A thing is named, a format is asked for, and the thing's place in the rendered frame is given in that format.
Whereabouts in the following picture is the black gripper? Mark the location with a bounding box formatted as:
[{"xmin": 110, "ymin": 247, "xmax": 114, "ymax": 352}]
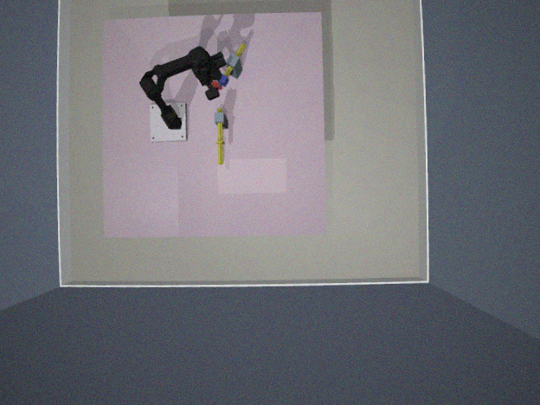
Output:
[{"xmin": 191, "ymin": 68, "xmax": 220, "ymax": 100}]

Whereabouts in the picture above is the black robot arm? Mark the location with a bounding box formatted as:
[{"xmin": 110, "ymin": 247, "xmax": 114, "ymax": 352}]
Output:
[{"xmin": 139, "ymin": 46, "xmax": 227, "ymax": 130}]

